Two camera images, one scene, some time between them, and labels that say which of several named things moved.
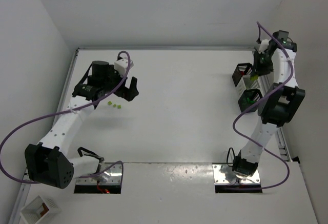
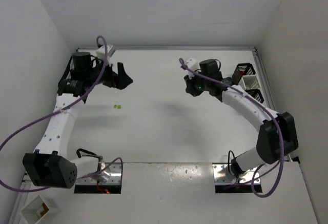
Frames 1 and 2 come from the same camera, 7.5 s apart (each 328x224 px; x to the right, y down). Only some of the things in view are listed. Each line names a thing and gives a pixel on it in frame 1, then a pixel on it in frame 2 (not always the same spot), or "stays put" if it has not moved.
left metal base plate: (112, 176) stays put
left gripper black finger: (130, 93) -> (123, 79)
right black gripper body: (260, 66) -> (191, 88)
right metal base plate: (223, 174) stays put
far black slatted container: (241, 69) stays put
